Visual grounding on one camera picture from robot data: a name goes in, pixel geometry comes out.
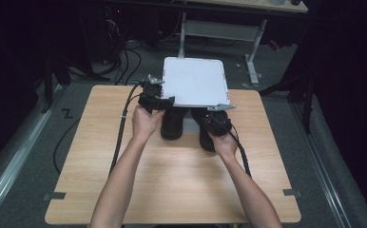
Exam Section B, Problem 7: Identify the white box lid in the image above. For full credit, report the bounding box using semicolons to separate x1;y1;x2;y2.
161;56;231;109

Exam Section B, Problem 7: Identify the left gripper black braided cable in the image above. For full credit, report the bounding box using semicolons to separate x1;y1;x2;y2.
108;82;143;177

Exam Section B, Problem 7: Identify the right gripper black braided cable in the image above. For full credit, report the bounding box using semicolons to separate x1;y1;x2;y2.
225;122;253;179

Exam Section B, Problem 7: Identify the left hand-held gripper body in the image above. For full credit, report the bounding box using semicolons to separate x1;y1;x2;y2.
138;74;165;114

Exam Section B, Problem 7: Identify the person's left hand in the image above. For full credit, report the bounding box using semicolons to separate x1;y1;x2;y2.
131;104;166;144

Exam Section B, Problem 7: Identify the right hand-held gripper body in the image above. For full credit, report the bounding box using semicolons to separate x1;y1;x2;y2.
203;104;237;138

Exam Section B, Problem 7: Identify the black metal stand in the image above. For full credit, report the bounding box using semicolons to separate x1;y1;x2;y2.
259;70;318;134
41;56;73;114

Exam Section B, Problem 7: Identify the person's right hand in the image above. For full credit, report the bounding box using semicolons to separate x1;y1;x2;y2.
208;131;239;163

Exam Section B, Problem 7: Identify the desk with grey metal frame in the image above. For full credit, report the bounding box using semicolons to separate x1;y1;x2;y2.
176;0;309;87

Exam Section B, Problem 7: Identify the black zigzag floor tape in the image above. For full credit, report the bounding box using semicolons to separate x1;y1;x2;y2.
61;107;75;120

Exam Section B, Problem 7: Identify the bundle of black cables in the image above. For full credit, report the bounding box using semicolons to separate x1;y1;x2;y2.
104;12;143;86

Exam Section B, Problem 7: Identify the grey metal floor rail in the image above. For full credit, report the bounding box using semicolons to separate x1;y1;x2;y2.
0;85;64;224
289;100;355;228

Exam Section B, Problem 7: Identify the thin black floor cable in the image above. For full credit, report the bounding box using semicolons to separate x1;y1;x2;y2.
52;117;82;175

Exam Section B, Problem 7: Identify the gripper black braided cable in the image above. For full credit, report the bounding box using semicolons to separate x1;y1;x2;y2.
225;122;253;179
108;82;143;177

